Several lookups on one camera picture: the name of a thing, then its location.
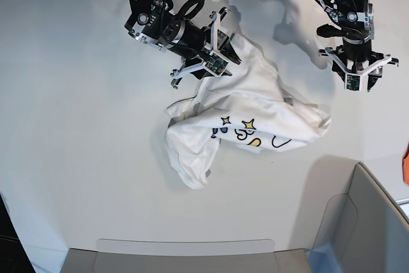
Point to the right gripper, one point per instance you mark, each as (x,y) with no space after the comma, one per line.
(195,45)

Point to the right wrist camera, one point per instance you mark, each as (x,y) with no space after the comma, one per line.
(216,65)

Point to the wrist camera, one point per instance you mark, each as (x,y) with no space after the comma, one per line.
(216,65)
(352,82)

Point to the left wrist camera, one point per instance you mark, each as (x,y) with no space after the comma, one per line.
(352,82)

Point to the orange cloth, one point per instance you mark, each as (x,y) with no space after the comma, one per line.
(405,167)

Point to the white printed t-shirt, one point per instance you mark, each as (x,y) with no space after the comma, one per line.
(248,108)

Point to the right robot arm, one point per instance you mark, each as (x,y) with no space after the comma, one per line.
(145,21)

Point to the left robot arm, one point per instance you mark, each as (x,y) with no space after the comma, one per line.
(353,19)

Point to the grey box at right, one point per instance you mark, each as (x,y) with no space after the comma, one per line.
(363,230)

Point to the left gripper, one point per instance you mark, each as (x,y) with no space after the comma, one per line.
(354,57)

